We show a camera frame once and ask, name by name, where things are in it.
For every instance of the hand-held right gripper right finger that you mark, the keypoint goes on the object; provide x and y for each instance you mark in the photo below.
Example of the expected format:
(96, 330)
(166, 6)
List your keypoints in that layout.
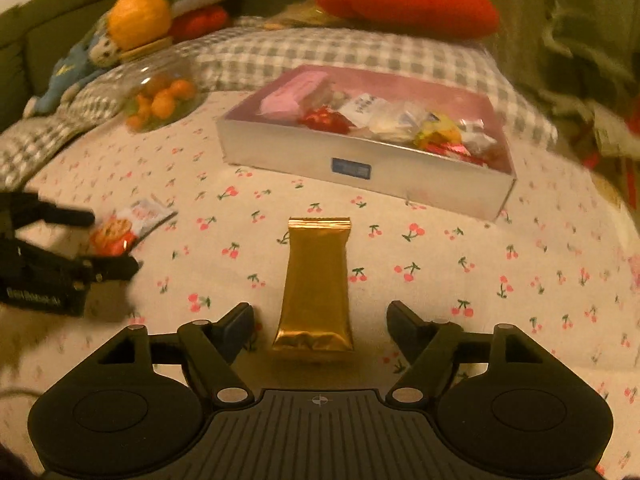
(405, 327)

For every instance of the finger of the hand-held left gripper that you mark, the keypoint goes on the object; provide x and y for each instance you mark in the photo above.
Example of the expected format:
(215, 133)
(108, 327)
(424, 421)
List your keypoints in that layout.
(100, 269)
(50, 212)

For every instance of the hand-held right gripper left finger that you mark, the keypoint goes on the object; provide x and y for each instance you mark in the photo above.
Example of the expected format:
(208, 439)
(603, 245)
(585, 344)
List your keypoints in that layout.
(235, 327)

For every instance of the orange red snack packet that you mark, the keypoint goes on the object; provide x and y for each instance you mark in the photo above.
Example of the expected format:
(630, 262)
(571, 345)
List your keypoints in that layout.
(125, 227)

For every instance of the gold snack packet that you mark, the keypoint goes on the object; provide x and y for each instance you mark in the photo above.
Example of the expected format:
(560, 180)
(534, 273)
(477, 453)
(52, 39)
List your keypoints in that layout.
(314, 280)

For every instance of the pink silver cardboard box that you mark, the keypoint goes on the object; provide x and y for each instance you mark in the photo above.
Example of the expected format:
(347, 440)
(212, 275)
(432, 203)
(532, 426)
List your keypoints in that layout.
(360, 170)

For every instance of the yellow snack packet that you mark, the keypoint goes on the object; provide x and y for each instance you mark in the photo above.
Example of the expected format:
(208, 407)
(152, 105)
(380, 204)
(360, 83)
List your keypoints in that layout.
(439, 132)

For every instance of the long white blue snack packet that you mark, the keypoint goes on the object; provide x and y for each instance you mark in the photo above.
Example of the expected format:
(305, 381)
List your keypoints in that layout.
(397, 122)

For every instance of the silver snack packet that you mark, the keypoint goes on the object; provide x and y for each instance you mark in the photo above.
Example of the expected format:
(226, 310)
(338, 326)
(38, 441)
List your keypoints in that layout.
(477, 135)

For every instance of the white printed snack packet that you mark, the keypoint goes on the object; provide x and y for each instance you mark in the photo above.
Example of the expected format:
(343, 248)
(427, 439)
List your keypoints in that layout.
(365, 109)

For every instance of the red white snack packet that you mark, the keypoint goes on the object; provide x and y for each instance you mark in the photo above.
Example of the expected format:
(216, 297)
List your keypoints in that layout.
(325, 120)

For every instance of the pink snack packet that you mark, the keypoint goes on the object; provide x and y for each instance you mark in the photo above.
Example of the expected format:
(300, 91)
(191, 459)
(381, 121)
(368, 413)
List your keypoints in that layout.
(290, 92)

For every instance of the cherry print bed sheet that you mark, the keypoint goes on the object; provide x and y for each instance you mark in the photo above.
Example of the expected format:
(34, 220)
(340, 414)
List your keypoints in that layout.
(450, 270)

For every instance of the blue plush toy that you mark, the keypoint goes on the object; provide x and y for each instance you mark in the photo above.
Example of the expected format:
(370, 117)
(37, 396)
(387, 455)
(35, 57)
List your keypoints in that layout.
(70, 70)

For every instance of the dark green cushion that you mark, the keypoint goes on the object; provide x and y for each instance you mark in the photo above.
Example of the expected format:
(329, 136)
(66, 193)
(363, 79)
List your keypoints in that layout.
(50, 25)

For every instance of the small red plush cushion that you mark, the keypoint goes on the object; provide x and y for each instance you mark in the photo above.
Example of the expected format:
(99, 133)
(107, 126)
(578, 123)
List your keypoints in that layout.
(200, 22)

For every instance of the grey checked pillow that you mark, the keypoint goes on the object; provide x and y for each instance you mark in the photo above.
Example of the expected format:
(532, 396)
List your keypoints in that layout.
(250, 55)

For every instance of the gold foil bags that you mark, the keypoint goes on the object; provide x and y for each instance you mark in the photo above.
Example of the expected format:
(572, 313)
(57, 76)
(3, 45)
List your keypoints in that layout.
(300, 16)

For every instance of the red tomato plush pillow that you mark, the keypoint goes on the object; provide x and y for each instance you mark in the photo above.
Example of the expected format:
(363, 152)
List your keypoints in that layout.
(410, 2)

